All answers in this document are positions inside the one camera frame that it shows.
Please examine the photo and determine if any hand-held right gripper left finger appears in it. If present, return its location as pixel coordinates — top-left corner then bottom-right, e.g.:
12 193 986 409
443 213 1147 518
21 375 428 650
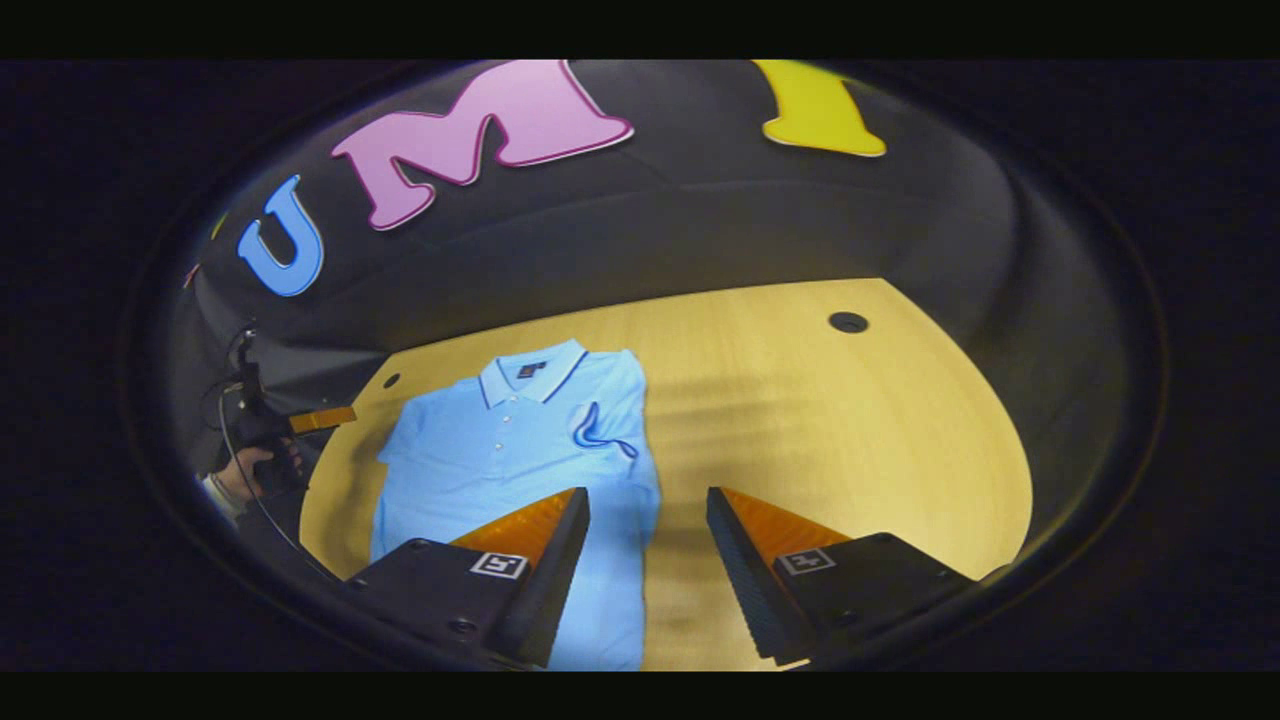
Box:
343 486 592 671

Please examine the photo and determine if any thin black cable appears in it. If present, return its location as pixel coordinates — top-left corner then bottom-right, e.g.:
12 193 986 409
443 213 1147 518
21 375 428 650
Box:
217 395 341 583

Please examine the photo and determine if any light blue polo T-shirt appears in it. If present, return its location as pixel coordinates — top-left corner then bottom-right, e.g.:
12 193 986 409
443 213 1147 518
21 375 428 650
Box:
370 340 663 671

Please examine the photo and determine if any black backdrop cloth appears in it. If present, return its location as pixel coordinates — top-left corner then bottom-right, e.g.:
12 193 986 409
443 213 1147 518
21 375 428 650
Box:
165 60 1161 601

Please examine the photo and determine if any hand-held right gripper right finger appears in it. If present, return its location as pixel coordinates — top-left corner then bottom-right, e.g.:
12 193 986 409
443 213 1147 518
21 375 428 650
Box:
704 486 979 666

